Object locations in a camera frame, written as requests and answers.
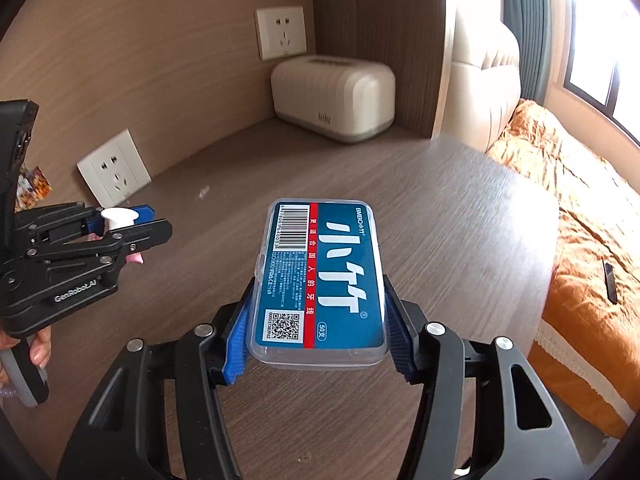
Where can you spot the cream padded headboard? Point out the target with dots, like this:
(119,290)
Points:
(480,85)

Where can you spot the wooden bedside cabinet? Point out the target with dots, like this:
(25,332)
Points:
(450,240)

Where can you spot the cream tissue box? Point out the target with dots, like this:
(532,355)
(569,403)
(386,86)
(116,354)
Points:
(330,95)

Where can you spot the clear plastic box blue label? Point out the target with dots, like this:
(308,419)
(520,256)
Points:
(325,280)

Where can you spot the dark phone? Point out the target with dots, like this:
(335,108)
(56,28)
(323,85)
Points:
(611,282)

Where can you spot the bed with orange cover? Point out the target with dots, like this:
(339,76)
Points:
(590,240)

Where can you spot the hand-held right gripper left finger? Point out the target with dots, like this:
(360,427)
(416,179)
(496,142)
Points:
(237,340)

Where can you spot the grey-blue curtain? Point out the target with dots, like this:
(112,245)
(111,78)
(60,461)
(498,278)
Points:
(535,25)

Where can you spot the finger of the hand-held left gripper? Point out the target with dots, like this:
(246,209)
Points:
(145,232)
(60,217)

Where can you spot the black framed window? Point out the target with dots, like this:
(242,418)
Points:
(600,60)

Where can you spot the small white pink bottle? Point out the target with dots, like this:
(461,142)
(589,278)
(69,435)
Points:
(119,217)

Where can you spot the white wall socket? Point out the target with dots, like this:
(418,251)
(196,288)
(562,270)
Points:
(280,32)
(112,170)

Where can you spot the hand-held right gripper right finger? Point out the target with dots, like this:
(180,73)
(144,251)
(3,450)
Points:
(400,340)

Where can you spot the person's left hand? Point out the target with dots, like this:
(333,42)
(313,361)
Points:
(41,350)

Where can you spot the colourful snack packet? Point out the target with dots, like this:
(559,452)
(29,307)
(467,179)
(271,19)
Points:
(32,187)

